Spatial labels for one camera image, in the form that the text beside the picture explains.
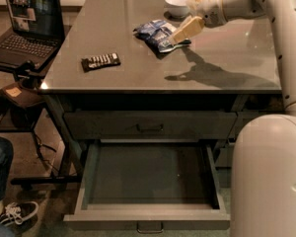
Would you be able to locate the right middle grey drawer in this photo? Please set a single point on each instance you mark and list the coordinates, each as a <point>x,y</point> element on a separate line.
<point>225,156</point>

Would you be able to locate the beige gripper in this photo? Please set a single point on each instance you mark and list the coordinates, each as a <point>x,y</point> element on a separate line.
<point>211,8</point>

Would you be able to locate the white ceramic bowl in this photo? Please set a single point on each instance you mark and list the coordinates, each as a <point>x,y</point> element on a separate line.
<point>177,8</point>

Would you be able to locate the black laptop stand cart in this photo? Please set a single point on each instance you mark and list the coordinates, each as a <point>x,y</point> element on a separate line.
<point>18,119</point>

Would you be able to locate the right bottom grey drawer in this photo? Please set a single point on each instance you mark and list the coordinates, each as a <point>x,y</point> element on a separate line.
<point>224,176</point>

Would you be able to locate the right top grey drawer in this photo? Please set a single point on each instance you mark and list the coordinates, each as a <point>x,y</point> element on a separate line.
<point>242,119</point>

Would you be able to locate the closed grey top drawer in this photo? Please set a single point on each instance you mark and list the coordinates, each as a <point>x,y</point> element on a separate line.
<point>169,125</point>

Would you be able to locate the dark pouch with sticky note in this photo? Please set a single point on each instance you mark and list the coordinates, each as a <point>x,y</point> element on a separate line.
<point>21,96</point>

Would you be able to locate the dark snack bar wrapper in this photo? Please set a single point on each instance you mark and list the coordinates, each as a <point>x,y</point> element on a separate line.
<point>100,61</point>

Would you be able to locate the open grey middle drawer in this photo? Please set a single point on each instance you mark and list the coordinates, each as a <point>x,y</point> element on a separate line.
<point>150,188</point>

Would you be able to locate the blue chip bag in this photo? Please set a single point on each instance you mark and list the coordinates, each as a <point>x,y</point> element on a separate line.
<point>156,33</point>

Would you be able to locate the black white sneaker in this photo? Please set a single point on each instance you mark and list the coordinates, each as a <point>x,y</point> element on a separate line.
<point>17,213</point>

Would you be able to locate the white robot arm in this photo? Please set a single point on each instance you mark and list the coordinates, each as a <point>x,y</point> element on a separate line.
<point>263,179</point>

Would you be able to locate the black open laptop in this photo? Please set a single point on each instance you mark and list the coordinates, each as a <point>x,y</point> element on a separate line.
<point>37,34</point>

